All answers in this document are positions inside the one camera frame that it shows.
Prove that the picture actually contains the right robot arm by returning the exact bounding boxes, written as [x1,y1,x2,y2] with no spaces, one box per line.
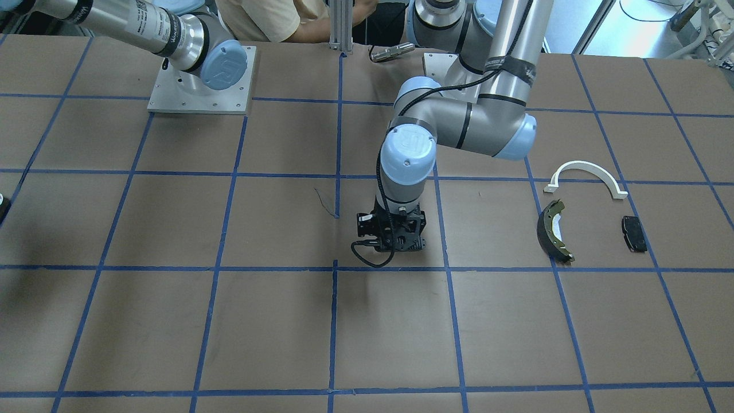
[2,1,248,91]

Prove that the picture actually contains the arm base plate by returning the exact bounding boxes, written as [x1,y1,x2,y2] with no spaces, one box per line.
[423,52,462,86]
[147,45,257,115]

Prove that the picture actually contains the seated person beige shirt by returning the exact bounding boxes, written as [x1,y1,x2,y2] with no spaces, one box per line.
[215,0,379,44]

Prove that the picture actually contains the white curved plastic part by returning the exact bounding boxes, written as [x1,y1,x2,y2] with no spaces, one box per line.
[544,161,629,200]

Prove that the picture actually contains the black brake pad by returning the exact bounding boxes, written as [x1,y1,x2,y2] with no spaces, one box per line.
[621,215,648,252]

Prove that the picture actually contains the aluminium frame post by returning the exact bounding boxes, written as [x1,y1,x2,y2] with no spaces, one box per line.
[327,0,354,54]

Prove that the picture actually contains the dark brake shoe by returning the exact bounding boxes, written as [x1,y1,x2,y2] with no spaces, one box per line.
[537,199,576,262]

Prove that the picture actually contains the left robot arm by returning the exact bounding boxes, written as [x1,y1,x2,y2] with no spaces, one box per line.
[353,1,553,252]

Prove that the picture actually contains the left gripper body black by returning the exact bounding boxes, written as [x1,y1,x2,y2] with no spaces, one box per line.
[356,201,425,252]

